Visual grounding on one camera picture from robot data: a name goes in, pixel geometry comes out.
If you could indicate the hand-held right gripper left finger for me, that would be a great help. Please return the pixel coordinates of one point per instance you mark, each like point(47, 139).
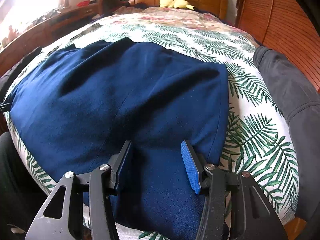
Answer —
point(123, 170)

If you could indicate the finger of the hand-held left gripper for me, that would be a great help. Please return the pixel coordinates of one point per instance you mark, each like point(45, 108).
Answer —
point(3, 106)

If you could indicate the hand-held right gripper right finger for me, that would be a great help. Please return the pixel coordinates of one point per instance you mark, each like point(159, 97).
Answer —
point(191, 170)

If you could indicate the blue blazer jacket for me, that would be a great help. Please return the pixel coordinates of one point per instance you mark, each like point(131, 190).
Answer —
point(100, 92)

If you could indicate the black garment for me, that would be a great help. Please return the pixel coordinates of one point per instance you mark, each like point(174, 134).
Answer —
point(22, 60)

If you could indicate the person's dark clothing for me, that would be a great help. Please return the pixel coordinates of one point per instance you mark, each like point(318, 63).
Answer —
point(15, 175)

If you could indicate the leaf print bedsheet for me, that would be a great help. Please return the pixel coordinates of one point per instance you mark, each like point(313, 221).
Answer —
point(250, 105)

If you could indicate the wooden desk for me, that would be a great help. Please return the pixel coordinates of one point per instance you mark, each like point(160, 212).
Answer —
point(50, 30)

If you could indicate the window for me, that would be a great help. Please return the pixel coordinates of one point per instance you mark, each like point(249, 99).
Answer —
point(30, 2)

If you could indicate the grey garment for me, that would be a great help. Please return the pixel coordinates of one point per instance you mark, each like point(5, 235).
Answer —
point(295, 100)

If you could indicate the red bowl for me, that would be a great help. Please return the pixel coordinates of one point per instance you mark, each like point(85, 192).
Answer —
point(82, 3)

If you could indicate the wooden chair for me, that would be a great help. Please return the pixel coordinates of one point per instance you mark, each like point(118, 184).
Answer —
point(107, 3)

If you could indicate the floral quilt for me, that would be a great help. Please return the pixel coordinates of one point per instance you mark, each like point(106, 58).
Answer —
point(175, 17)

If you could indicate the yellow plush toy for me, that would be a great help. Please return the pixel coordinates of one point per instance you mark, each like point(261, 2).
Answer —
point(177, 3)

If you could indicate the wooden wardrobe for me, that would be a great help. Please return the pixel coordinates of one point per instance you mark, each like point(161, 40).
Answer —
point(280, 17)

